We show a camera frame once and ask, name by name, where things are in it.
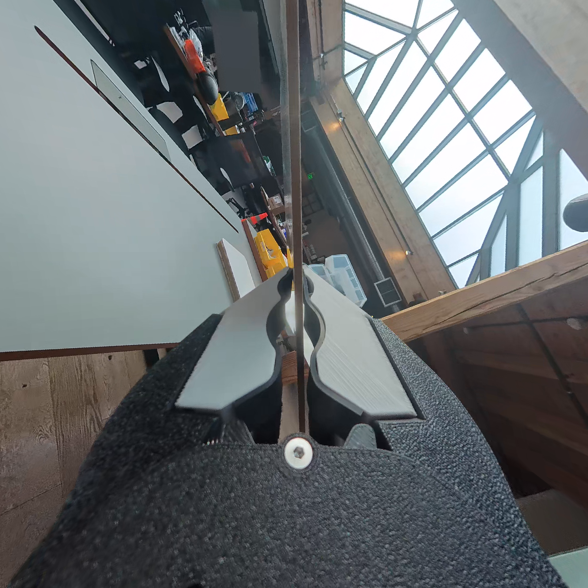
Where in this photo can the wooden handrail beam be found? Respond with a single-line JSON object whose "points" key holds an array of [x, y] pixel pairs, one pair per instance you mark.
{"points": [[482, 294]]}

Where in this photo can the black helmet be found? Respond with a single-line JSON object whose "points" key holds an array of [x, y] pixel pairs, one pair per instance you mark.
{"points": [[207, 87]]}

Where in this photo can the black office chair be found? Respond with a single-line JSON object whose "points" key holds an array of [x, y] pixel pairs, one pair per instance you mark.
{"points": [[229, 156], [170, 115]]}

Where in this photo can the orange parts bin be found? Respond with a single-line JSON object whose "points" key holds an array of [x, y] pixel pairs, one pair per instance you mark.
{"points": [[193, 55]]}

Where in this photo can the orange traffic cone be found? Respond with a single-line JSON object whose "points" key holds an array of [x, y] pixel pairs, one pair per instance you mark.
{"points": [[259, 218]]}

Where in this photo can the white rounded board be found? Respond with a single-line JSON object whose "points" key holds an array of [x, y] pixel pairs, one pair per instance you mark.
{"points": [[296, 183]]}

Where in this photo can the stack of white boards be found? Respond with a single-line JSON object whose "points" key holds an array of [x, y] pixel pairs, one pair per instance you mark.
{"points": [[241, 271]]}

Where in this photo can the clear plastic drawer boxes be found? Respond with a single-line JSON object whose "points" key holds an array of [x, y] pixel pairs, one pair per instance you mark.
{"points": [[342, 275]]}

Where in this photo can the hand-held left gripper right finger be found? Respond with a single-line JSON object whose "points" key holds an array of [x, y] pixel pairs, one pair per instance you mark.
{"points": [[363, 367]]}

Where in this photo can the yellow storage bin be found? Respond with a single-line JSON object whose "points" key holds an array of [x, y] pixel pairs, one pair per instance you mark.
{"points": [[219, 108]]}

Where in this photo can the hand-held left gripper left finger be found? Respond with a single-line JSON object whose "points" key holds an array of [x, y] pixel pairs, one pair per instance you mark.
{"points": [[234, 353]]}

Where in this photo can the yellow parts bins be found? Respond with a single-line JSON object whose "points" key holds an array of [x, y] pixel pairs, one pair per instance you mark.
{"points": [[252, 248]]}

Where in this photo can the glass roof window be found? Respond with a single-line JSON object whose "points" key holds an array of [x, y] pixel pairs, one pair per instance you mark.
{"points": [[459, 115]]}

